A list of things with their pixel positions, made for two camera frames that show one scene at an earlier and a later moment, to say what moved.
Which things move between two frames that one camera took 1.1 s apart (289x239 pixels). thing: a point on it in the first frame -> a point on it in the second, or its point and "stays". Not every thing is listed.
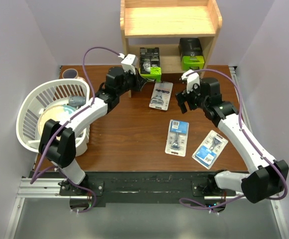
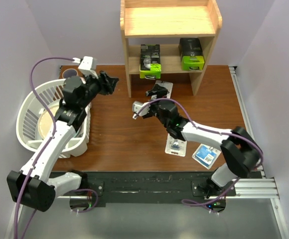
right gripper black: (183, 96) -> (157, 88)
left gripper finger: (142, 80) -> (111, 84)
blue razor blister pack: (177, 138) stays
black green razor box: (150, 63) stays
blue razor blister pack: (210, 149) stays
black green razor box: (191, 55) stays
